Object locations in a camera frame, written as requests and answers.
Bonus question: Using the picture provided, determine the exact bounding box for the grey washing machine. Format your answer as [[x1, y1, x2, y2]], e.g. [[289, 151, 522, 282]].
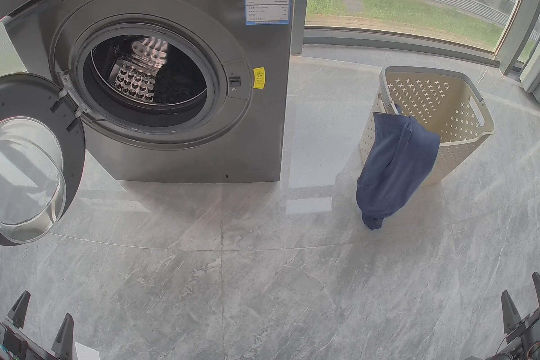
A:
[[0, 0, 314, 184]]

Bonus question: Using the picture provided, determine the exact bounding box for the washing machine door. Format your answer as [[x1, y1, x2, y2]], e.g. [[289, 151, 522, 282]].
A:
[[0, 73, 87, 247]]

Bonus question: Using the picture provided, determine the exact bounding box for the blue garment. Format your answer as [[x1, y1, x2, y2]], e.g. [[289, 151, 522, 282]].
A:
[[355, 103, 441, 231]]

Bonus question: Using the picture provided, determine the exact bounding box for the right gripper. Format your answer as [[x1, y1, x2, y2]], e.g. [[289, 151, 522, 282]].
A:
[[485, 271, 540, 360]]

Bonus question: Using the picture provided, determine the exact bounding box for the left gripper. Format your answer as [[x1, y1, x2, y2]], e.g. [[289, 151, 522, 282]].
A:
[[0, 290, 75, 360]]

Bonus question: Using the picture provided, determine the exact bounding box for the black garment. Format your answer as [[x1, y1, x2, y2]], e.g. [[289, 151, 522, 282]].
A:
[[154, 60, 191, 104]]

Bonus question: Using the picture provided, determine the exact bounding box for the cream laundry basket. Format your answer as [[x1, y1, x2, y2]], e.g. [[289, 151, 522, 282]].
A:
[[358, 66, 497, 187]]

